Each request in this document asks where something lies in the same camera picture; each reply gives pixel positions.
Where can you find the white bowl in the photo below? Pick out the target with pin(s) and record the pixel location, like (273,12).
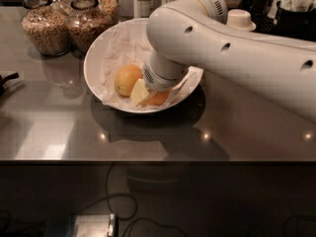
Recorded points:
(93,59)

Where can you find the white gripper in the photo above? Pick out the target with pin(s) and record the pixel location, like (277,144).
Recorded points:
(157,80)

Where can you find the black container with napkins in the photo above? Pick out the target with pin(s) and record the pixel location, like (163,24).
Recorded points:
(295,19)

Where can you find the left glass grain jar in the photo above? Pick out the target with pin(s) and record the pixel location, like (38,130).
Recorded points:
(44,26)

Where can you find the white cup on small stack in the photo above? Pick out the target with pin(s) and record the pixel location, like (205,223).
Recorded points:
(240,20)

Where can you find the metal box under table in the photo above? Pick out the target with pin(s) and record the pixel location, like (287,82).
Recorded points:
(95,225)

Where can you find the back glass grain jar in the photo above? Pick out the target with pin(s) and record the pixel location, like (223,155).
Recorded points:
(110,7)

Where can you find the glass grain jar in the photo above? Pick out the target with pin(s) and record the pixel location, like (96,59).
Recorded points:
(44,26)
(86,22)
(110,7)

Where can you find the white crumpled paper liner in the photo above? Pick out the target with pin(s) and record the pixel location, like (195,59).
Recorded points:
(128,44)

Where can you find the orange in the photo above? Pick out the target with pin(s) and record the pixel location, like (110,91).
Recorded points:
(158,99)
(126,78)

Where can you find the black rubber mat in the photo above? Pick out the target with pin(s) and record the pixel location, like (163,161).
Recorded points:
(264,24)

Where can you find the middle glass grain jar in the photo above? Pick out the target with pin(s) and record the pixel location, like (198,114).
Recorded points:
(86,22)

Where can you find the black handle at left edge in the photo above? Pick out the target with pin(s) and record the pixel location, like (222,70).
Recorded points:
(4,80)

